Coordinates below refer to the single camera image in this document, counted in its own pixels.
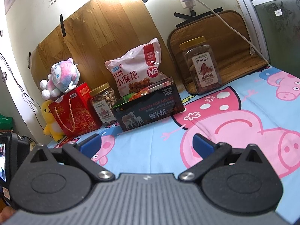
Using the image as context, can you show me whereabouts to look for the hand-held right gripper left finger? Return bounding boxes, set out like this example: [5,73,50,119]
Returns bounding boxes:
[23,133,116,183]

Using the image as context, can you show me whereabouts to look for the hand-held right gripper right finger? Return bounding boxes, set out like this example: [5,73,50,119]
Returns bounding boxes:
[178,133,267,182]

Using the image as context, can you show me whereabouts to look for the black cardboard box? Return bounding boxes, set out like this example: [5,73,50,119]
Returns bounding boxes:
[111,77,185,132]

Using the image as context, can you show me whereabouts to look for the person's left hand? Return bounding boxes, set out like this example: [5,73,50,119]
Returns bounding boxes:
[0,206,17,221]

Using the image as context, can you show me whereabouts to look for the green cardboard box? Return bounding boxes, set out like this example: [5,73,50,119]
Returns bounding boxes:
[0,114,14,132]

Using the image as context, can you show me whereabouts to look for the red gift bag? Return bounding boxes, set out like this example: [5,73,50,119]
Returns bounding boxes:
[48,82,102,139]

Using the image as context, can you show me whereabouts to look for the printed blanket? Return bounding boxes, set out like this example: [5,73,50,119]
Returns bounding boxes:
[47,64,300,225]

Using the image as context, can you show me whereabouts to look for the small gold-lid nut jar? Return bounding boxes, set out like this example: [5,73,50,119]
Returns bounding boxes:
[89,82,119,126]

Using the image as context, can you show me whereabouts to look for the yellow duck plush toy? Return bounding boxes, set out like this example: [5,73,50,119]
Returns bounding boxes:
[42,100,65,143]

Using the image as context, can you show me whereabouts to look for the pink and blue plush toy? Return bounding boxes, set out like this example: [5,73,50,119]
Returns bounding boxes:
[40,57,80,99]

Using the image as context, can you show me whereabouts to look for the tall yellow-lid nut jar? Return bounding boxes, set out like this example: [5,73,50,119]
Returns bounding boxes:
[179,36,223,94]

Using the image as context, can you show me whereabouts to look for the large pink snack bag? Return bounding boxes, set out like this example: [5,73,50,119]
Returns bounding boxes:
[104,38,168,96]

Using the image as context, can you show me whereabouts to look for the brown woven seat cushion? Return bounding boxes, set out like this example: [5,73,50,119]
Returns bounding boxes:
[167,10,270,94]

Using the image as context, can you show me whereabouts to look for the frosted glass door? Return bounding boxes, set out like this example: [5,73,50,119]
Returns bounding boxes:
[227,0,300,85]

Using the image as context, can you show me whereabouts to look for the black wall cable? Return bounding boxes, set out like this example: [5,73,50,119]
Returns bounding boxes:
[0,53,44,127]

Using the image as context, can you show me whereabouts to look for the wood-pattern wall board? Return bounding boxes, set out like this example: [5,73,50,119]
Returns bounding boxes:
[30,0,185,99]

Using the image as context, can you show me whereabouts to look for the white power cable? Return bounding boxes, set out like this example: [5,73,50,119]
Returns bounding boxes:
[193,0,271,65]

